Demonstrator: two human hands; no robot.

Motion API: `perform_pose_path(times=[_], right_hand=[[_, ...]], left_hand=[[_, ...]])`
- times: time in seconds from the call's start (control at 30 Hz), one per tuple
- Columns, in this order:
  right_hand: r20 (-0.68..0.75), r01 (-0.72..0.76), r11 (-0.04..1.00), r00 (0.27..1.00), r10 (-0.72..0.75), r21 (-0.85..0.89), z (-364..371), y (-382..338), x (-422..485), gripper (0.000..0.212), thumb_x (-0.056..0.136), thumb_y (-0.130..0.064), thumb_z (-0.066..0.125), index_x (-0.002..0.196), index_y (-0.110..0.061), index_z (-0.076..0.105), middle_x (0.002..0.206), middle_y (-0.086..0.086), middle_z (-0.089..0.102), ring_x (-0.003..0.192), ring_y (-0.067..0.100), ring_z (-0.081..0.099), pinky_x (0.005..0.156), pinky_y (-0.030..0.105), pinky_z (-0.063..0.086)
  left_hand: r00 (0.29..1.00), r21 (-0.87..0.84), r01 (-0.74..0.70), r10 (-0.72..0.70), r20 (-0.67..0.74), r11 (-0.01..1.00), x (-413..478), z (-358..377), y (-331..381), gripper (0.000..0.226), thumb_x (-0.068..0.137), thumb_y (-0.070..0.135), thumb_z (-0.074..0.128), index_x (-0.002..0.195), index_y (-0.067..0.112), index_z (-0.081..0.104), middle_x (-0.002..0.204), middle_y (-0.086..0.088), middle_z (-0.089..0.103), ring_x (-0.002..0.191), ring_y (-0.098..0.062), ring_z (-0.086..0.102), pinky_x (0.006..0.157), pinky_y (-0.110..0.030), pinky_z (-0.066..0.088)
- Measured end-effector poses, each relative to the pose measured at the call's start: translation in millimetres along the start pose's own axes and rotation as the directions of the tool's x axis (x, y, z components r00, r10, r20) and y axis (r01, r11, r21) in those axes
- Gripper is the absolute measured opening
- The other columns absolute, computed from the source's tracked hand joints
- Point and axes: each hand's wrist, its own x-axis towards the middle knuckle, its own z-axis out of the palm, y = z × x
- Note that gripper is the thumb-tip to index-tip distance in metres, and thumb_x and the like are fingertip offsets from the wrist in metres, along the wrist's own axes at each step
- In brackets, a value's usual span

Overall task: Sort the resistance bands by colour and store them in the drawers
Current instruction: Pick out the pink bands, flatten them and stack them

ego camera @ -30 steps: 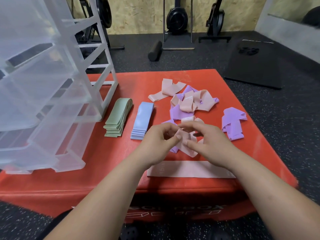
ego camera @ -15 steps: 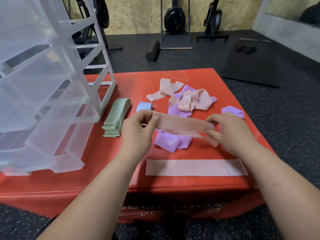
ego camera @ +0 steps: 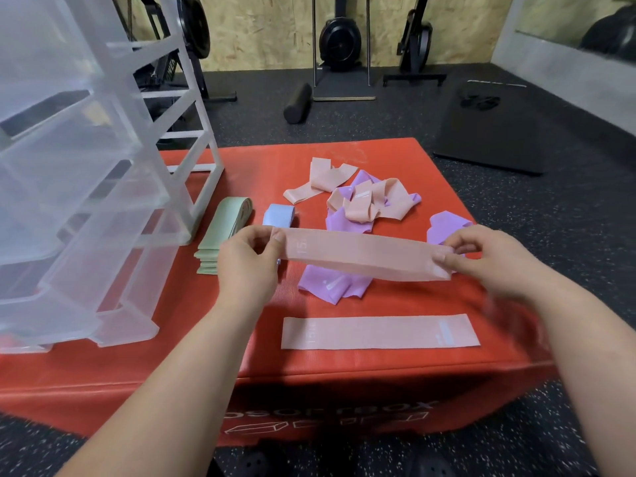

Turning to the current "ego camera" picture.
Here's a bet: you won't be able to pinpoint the person's left hand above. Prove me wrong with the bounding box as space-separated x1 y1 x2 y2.
214 225 288 315

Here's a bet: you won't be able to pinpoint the person's right hand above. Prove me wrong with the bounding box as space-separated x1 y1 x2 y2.
432 224 549 305

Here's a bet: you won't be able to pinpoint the stack of green bands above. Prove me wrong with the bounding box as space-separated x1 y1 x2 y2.
193 197 253 276

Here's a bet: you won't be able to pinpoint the stack of blue bands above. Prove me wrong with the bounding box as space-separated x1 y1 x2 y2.
262 203 297 266

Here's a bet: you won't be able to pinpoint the pink elastic band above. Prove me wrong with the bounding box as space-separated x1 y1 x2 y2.
280 313 482 351
278 227 456 283

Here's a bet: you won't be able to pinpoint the clear plastic drawer unit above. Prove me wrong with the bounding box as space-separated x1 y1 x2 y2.
0 0 225 246

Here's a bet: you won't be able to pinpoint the translucent plastic drawer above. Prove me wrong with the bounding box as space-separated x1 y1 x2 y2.
89 242 180 348
0 178 192 354
0 91 170 266
0 0 105 125

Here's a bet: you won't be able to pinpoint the pile of mixed resistance bands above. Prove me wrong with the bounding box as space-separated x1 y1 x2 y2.
283 157 476 306

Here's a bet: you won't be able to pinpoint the person's right forearm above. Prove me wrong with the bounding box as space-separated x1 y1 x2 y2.
521 278 636 477

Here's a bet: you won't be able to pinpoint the person's left forearm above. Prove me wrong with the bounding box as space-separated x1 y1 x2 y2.
57 297 264 477

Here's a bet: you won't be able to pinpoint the red soft plyo box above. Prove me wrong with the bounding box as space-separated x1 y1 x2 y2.
0 137 557 448

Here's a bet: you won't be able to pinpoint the black exercise mat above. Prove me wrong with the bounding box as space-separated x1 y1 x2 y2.
433 81 545 176

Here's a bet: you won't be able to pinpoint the black foam roller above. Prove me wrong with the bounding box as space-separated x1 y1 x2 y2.
283 82 314 125

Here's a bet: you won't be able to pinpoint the black perforated clog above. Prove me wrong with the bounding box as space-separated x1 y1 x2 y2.
238 449 272 477
417 451 458 477

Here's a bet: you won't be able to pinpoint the black upright rowing machine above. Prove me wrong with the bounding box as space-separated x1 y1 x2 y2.
382 0 448 87

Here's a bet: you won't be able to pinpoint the black ski machine with stand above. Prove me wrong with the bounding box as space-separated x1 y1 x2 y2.
311 0 378 103

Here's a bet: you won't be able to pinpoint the black straps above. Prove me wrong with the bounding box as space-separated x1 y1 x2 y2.
458 93 502 111

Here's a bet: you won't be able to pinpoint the wall mirror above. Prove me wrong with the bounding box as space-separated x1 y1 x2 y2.
514 0 636 65

